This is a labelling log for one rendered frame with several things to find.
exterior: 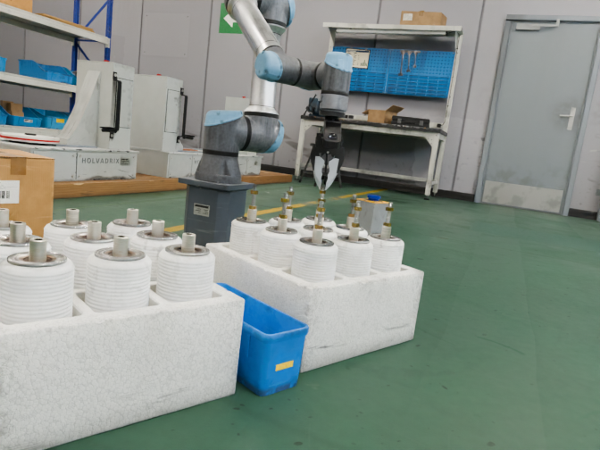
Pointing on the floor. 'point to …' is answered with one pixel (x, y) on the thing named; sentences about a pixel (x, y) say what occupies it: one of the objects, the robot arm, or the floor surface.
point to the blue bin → (268, 346)
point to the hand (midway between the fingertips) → (323, 185)
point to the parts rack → (17, 17)
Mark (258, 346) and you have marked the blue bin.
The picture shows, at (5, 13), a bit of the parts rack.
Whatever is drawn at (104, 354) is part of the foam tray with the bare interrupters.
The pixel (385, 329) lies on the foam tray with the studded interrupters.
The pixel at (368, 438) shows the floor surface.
